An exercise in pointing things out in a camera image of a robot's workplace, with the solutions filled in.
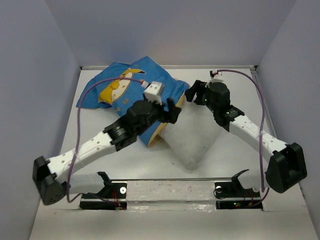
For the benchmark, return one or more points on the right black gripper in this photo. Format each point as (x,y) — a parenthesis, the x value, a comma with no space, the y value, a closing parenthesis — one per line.
(198,86)

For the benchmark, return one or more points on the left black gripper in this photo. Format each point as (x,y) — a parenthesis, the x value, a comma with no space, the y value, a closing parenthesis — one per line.
(171,117)

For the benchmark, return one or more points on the white pillow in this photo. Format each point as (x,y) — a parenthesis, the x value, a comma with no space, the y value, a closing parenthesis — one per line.
(192,135)

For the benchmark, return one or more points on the yellow pillowcase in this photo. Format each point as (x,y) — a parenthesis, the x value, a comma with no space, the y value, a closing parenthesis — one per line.
(121,94)

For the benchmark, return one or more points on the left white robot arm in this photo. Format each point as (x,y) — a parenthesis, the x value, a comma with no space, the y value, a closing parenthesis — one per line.
(53,177)

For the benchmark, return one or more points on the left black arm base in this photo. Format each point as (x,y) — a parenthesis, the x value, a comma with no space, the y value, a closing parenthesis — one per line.
(111,197)

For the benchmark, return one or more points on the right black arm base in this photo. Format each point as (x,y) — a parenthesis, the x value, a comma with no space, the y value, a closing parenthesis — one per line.
(230,195)

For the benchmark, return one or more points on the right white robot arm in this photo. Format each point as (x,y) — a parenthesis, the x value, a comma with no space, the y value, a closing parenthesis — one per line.
(286,165)

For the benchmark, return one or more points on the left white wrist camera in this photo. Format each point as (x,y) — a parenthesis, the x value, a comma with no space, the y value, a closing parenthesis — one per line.
(153,93)

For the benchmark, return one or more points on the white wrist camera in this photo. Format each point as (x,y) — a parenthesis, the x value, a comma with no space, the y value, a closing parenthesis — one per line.
(153,93)
(215,77)

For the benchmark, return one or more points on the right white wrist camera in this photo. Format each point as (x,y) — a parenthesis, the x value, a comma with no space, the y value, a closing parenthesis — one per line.
(215,77)

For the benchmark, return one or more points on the aluminium table frame rail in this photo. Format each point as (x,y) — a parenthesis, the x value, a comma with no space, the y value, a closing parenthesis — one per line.
(170,67)

